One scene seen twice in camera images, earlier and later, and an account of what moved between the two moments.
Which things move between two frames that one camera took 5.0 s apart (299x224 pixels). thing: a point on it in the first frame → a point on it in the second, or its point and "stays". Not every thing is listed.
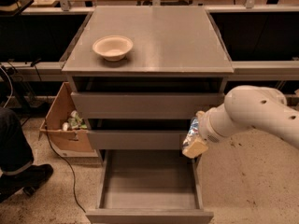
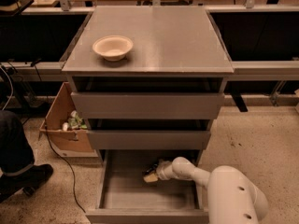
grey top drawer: x=142 y=105 stays
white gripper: x=206 y=129 → x=162 y=171
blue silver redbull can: x=192 y=133 → x=148 y=169
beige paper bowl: x=113 y=48 stays
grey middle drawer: x=135 y=139 stays
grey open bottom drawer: x=149 y=187 stays
